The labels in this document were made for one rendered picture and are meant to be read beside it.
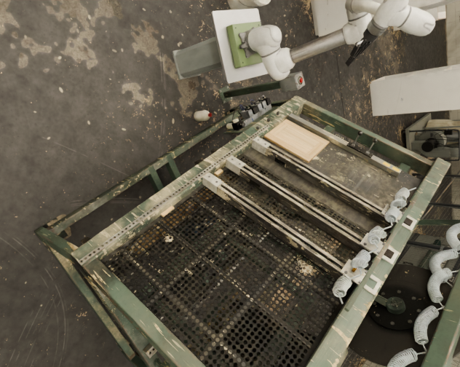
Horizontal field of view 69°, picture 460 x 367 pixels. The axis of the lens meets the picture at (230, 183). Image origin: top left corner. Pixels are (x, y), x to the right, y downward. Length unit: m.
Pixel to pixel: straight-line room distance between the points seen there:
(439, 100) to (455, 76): 0.39
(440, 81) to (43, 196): 5.34
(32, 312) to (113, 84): 1.79
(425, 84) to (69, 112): 4.99
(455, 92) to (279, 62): 3.82
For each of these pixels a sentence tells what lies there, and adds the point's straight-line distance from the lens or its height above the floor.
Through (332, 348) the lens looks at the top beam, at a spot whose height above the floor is 1.91.
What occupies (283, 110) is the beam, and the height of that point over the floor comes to 0.85.
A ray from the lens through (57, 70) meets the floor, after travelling 2.80.
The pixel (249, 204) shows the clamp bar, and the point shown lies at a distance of 2.06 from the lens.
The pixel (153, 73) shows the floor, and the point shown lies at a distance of 3.12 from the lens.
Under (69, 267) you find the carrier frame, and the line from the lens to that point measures 2.68.
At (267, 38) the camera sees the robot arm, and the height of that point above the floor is 1.05.
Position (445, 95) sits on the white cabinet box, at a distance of 6.02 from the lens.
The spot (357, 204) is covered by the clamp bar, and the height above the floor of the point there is 1.63.
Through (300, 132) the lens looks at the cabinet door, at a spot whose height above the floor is 1.04.
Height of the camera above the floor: 2.62
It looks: 47 degrees down
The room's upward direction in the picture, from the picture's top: 96 degrees clockwise
